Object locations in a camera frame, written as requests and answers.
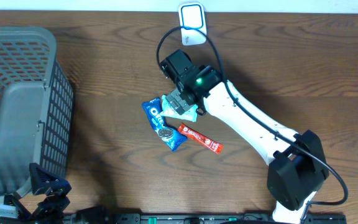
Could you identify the mint green wipes pack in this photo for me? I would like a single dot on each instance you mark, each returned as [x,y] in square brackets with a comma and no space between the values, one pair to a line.
[168,111]

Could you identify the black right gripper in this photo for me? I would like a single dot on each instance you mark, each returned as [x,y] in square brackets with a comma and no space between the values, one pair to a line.
[177,99]

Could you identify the grey plastic shopping basket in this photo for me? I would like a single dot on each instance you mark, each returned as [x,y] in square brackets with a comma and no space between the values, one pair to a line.
[36,108]

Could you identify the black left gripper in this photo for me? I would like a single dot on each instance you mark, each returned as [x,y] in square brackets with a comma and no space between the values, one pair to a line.
[54,207]

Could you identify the blue Oreo cookie pack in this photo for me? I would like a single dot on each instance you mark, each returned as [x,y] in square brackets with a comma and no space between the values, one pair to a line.
[170,136]

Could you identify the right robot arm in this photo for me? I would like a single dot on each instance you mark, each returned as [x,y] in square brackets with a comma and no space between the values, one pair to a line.
[296,162]

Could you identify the red Nescafe coffee stick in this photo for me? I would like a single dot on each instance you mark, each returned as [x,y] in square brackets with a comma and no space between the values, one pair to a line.
[200,138]

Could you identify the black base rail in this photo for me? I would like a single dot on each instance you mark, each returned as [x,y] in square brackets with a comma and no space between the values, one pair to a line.
[100,214]

